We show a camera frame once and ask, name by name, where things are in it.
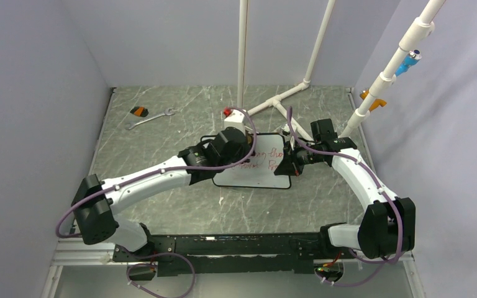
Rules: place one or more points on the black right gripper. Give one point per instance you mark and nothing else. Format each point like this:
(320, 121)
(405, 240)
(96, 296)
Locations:
(289, 166)

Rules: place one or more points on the white whiteboard black frame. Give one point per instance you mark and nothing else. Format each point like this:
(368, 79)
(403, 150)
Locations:
(259, 171)

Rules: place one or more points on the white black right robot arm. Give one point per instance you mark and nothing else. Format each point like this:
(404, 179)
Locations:
(389, 222)

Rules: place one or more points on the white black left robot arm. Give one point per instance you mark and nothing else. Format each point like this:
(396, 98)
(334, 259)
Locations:
(97, 205)

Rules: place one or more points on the silver open-end wrench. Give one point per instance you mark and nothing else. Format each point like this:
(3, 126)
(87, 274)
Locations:
(167, 112)

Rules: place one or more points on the black orange small tool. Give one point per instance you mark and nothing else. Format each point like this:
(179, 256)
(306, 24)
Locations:
(139, 111)

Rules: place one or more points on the blue clip on pipe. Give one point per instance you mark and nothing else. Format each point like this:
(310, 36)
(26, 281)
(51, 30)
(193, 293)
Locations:
(412, 58)

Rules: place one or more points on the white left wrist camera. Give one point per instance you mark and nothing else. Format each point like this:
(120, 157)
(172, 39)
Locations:
(234, 119)

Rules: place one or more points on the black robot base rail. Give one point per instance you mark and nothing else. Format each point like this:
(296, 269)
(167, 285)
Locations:
(298, 253)

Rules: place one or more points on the white PVC pipe frame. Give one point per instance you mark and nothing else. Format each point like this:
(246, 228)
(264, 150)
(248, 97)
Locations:
(280, 38)

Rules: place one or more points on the aluminium extrusion rail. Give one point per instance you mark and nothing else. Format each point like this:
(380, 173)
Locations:
(73, 252)

